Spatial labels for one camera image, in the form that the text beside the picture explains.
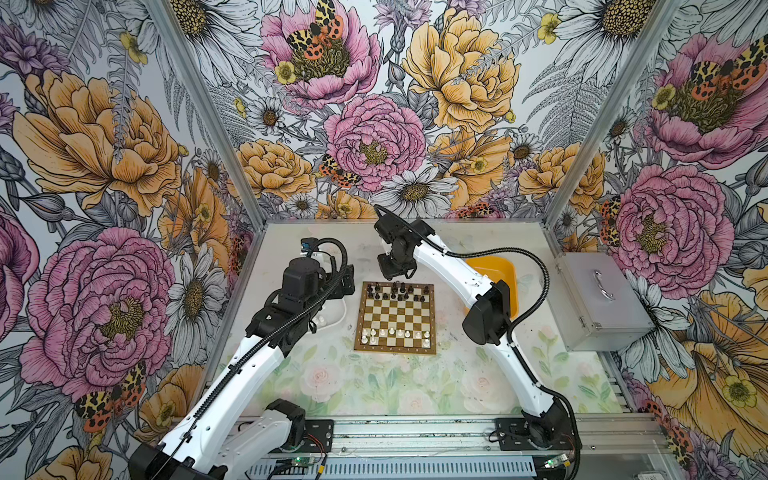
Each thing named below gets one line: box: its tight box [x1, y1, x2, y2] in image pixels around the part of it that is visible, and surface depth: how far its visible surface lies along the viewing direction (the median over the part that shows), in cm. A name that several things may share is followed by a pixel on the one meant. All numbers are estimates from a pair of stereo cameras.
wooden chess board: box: [354, 281, 437, 355], surface depth 96 cm
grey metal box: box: [546, 252, 655, 352], surface depth 84 cm
